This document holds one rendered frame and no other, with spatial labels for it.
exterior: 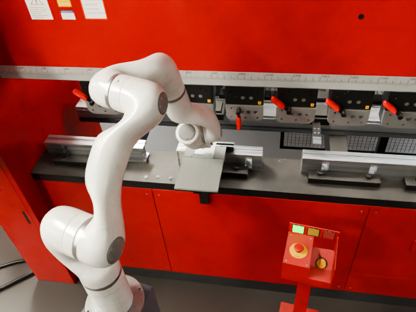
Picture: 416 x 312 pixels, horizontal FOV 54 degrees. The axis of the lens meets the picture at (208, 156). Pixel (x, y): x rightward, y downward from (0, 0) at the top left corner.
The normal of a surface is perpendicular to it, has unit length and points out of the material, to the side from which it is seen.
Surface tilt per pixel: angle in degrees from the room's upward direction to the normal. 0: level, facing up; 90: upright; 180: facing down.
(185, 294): 0
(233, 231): 90
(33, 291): 0
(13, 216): 90
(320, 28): 90
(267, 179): 0
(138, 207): 90
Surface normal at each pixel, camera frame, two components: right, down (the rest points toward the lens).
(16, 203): -0.16, 0.69
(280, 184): -0.07, -0.72
